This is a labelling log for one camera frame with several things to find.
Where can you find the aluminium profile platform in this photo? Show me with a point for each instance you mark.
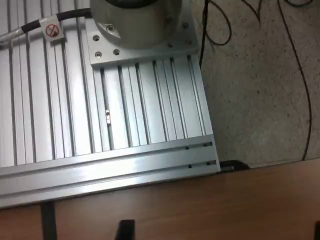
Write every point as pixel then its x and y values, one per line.
pixel 145 156

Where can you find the black strip on table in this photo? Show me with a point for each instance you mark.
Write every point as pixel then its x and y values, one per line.
pixel 48 222

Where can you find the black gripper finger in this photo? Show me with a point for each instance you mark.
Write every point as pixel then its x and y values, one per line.
pixel 125 231

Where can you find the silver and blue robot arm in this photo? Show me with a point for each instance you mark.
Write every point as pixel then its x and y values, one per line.
pixel 140 22

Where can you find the aluminium robot mounting plate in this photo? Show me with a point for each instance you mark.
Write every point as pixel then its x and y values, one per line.
pixel 140 54

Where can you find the white warning tag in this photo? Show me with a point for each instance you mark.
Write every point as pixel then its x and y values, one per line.
pixel 53 31

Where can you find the small silver slot nut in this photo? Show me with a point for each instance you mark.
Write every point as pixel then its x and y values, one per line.
pixel 108 117

